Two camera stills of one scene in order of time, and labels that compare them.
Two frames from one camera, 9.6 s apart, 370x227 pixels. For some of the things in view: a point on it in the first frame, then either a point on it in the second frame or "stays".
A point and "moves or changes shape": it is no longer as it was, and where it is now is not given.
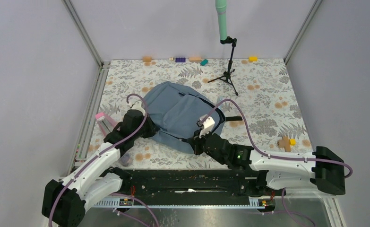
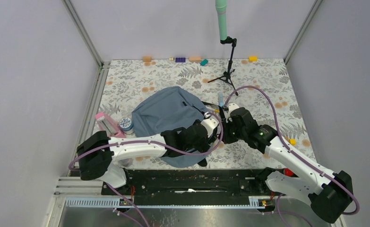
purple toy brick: x=180 y=59 stays
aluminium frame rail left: x=95 y=94 stays
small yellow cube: x=292 y=142 stays
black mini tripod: x=227 y=75 stays
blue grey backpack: x=180 y=114 moves or changes shape
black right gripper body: x=200 y=147 -> x=231 y=134
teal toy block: x=204 y=63 stays
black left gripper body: x=146 y=130 -> x=203 y=145
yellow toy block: x=253 y=58 stays
